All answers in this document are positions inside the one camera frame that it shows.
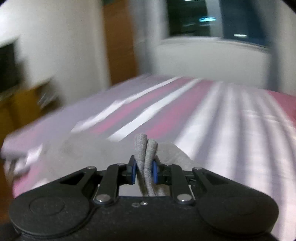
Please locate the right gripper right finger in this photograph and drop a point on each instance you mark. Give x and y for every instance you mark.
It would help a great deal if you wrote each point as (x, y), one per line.
(174, 177)

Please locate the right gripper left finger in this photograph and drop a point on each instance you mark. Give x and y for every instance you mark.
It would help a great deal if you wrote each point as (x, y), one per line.
(113, 177)

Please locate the grey pants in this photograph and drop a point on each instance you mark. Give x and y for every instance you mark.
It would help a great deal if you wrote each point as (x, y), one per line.
(77, 151)

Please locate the striped pink purple bedsheet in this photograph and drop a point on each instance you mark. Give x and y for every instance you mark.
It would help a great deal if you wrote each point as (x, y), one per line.
(239, 132)

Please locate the brown wooden door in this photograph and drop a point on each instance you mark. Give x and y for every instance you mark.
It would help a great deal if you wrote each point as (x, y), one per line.
(119, 41)

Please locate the black television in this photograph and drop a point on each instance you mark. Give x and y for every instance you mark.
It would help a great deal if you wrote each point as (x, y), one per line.
(9, 69)

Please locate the left grey curtain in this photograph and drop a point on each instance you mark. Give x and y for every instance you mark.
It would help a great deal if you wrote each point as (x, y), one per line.
(150, 27)

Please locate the grey curtain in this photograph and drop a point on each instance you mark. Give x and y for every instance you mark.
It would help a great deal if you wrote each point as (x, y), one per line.
(284, 44)
(150, 27)

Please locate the right grey curtain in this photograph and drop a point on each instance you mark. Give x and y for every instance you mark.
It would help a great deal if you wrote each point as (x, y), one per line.
(284, 44)

